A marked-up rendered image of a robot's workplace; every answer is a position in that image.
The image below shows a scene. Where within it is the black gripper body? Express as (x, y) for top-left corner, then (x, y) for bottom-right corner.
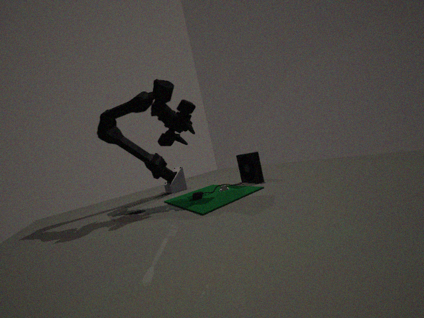
(158, 99), (195, 146)

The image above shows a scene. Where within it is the green circuit board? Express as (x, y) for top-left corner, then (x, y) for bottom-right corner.
(164, 184), (264, 216)

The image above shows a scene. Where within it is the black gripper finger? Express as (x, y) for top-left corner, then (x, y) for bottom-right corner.
(166, 133), (188, 145)
(177, 113), (195, 134)

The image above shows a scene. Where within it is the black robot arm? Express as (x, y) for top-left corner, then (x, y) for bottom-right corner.
(97, 79), (177, 183)

